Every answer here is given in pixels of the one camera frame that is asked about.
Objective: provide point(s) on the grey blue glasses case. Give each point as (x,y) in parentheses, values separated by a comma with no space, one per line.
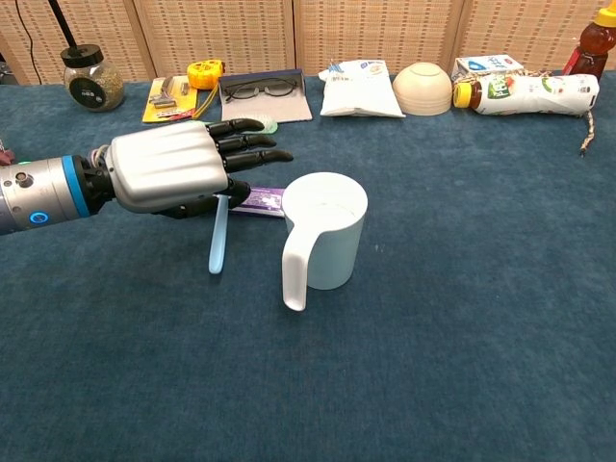
(269,110)

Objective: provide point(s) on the white drink bottle yellow cap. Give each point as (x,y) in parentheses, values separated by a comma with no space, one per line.
(529,96)

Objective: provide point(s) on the purple white toothpaste tube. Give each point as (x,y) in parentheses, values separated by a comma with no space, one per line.
(262,199)

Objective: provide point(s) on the razor on yellow card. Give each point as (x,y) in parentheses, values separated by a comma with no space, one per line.
(166,103)

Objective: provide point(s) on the black round eyeglasses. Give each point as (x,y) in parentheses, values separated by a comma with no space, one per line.
(260,90)

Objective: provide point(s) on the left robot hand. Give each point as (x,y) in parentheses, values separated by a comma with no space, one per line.
(163,163)

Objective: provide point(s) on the white blue milk carton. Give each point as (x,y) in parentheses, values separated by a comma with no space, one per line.
(486,65)

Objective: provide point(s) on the white powder bag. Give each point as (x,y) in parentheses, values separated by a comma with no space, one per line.
(358,94)

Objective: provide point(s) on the honey bottle yellow cap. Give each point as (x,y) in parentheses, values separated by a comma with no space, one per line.
(589,48)

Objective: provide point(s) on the black stand pole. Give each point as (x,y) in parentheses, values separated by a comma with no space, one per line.
(62,24)

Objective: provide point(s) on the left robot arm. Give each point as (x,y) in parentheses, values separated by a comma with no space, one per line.
(43,192)

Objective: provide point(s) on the bamboo folding screen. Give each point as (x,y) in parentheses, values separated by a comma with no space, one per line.
(375,33)

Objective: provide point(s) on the glass jar black lid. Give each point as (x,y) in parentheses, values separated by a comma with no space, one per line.
(94,84)

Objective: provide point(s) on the blue carpet table mat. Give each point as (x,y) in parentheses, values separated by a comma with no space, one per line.
(385,361)

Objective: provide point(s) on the yellow tape measure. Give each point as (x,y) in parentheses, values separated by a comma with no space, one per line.
(204,74)

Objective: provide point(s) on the light blue toothbrush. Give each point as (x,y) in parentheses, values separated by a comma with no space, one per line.
(217,245)

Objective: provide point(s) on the beige bowl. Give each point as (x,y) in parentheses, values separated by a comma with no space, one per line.
(422,91)

